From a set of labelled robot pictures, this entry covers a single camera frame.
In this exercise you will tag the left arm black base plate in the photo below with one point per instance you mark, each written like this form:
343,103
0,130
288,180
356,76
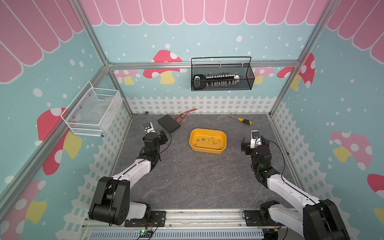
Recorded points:
154,219

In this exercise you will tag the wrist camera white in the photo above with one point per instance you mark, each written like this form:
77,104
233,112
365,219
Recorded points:
148,127
255,139

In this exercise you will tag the black wire mesh basket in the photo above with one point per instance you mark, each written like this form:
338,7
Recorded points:
221,74

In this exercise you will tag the black socket bit holder set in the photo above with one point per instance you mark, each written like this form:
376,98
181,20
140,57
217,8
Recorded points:
199,82

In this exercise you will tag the black flat box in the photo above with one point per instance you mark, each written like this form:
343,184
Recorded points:
169,123

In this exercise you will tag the aluminium front rail frame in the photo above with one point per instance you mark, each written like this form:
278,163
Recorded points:
209,224

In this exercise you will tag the white wire mesh basket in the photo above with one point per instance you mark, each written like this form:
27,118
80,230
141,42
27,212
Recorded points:
93,111

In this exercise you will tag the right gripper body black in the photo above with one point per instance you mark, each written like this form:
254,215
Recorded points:
253,152

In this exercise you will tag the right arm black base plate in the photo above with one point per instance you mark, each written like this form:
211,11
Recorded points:
257,218

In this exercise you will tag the green circuit board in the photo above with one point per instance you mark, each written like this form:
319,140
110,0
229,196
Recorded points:
146,234

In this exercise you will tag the yellow black screwdriver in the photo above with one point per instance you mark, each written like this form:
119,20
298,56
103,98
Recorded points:
245,121

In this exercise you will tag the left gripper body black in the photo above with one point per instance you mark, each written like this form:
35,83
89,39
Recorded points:
162,139

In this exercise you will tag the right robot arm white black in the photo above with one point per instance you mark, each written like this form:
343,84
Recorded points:
311,217

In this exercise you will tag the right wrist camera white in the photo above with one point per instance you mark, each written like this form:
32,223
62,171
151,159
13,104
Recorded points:
255,139

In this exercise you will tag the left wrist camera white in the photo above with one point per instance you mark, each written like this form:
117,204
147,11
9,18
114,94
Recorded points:
148,127

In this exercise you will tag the red handled pliers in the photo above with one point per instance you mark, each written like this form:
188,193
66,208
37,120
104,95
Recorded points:
180,118

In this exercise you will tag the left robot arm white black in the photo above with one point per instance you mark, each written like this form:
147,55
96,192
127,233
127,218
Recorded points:
111,202

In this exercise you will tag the yellow plastic storage box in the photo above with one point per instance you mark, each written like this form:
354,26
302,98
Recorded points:
208,141

